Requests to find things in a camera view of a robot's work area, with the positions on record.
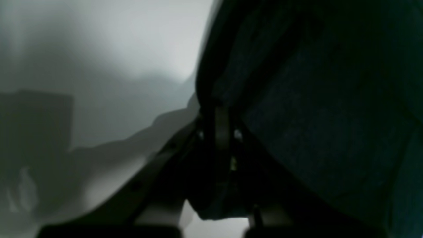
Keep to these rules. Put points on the image left gripper white left finger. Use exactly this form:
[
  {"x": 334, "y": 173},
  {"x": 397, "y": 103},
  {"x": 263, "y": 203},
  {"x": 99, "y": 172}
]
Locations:
[{"x": 149, "y": 205}]

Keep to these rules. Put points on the image left gripper black right finger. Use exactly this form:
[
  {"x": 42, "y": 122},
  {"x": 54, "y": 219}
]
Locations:
[{"x": 276, "y": 203}]

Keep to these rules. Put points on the black graphic T-shirt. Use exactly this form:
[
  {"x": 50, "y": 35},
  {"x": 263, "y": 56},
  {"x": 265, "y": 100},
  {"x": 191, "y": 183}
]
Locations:
[{"x": 332, "y": 90}]

